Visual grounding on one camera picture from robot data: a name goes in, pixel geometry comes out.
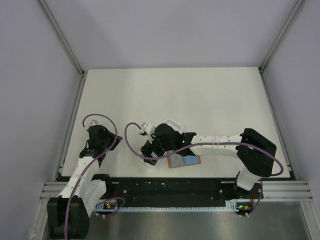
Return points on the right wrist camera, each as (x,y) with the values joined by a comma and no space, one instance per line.
(147,129)

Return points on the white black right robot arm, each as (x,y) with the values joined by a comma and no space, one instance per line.
(255,151)

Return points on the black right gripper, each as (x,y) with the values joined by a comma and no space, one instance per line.
(149,147)

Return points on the right aluminium frame post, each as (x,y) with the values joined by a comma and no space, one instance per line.
(298,6)

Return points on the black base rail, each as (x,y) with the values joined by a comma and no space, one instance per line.
(166,192)

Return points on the silver VIP card 88888819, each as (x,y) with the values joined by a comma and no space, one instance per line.
(176,161)

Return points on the tan leather card holder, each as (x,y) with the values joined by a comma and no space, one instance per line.
(189,160)

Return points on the grey slotted cable duct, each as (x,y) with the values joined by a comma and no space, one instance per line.
(110,207)

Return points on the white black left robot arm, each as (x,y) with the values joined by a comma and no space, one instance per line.
(68,214)

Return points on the aluminium frame post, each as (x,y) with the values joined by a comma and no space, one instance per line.
(60,36)
(298,6)

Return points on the white plastic basket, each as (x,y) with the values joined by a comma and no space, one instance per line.
(175,125)

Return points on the aluminium base frame rail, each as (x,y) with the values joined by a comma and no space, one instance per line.
(286,191)

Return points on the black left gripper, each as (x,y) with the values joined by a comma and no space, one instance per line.
(118,140)

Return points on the left aluminium frame post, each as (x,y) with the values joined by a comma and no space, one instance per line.
(60,36)

